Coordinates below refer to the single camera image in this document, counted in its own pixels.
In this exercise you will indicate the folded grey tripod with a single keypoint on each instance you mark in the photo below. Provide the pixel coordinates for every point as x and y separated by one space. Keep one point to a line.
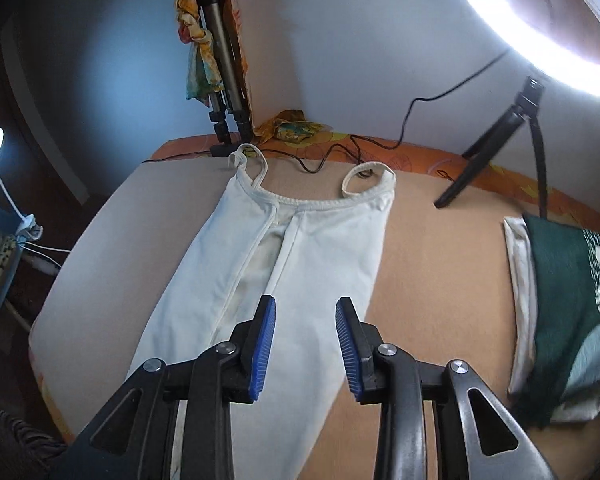
225 75

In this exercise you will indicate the green patterned folded cloth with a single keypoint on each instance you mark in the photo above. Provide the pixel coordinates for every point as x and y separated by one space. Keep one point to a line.
555 310

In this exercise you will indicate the small black tripod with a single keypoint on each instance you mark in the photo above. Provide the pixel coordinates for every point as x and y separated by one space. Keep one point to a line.
485 145

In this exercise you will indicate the small white desk lamp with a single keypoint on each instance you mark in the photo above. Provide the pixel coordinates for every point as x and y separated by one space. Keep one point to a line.
15 220

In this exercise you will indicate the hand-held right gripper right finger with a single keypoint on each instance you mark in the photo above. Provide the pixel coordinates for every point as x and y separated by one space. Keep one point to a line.
347 345

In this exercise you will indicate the white camisole top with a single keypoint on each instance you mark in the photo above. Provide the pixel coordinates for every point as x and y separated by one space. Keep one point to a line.
300 260

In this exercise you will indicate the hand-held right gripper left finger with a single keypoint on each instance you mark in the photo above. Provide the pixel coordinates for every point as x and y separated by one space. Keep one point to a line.
263 340

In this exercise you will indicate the white folded cloth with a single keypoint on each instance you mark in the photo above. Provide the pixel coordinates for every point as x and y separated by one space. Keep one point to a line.
522 280

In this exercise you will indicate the colourful patterned scarf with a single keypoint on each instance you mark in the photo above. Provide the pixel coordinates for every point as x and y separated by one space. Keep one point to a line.
200 55

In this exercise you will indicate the yellow patterned crumpled cloth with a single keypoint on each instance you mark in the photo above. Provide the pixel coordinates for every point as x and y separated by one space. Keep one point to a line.
292 129

